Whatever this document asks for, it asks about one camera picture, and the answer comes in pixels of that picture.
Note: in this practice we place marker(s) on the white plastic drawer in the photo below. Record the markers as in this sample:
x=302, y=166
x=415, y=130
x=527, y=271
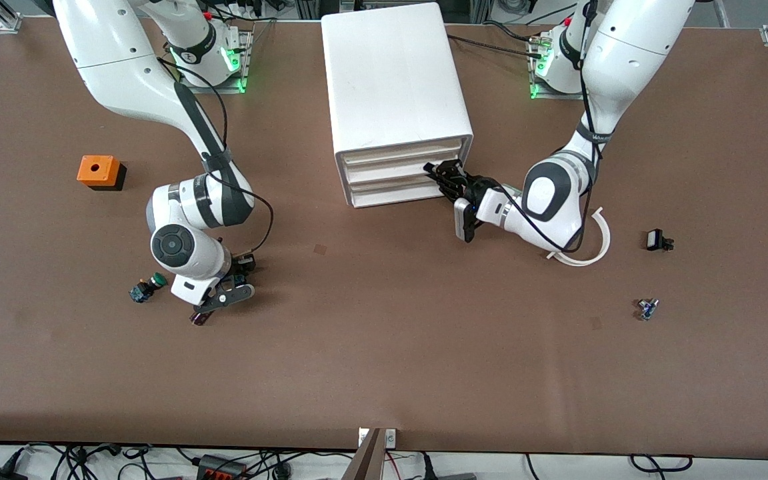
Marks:
x=384, y=172
x=397, y=152
x=390, y=186
x=390, y=198

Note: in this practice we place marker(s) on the white drawer cabinet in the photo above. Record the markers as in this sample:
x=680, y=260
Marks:
x=390, y=80

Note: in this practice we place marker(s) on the orange button enclosure box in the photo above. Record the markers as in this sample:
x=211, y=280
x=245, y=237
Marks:
x=97, y=170

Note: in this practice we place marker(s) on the small purple component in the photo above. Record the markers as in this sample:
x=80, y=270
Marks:
x=198, y=320

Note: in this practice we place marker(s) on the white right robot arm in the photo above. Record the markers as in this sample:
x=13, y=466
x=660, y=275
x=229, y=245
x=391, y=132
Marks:
x=110, y=60

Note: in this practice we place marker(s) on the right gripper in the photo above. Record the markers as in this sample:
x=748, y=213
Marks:
x=242, y=268

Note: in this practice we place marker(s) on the small metal bracket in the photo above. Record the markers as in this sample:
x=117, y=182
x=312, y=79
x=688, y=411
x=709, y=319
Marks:
x=647, y=308

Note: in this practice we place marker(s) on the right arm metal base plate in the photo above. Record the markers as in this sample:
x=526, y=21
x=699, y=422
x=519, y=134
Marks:
x=246, y=66

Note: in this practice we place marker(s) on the white curved plastic clip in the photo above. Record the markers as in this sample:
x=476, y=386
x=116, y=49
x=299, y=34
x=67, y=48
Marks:
x=597, y=253

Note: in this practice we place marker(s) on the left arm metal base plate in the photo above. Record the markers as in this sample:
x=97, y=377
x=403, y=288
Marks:
x=557, y=96

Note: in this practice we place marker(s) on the black square white-faced button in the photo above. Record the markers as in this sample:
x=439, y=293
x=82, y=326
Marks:
x=654, y=240

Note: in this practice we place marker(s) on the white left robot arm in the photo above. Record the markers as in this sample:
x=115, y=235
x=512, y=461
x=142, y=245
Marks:
x=637, y=46

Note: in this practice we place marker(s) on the green push button switch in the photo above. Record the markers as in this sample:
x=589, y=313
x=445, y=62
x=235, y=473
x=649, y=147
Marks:
x=144, y=289

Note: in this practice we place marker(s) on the black orange power strip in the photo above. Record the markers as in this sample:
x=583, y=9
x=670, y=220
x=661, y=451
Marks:
x=220, y=468

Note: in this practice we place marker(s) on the small white bracket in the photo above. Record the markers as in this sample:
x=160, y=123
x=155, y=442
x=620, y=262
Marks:
x=390, y=437
x=362, y=437

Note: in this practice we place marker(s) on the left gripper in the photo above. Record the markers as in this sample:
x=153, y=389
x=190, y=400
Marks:
x=472, y=188

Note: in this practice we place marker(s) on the grey camera mount bar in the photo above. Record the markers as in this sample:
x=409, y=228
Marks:
x=364, y=460

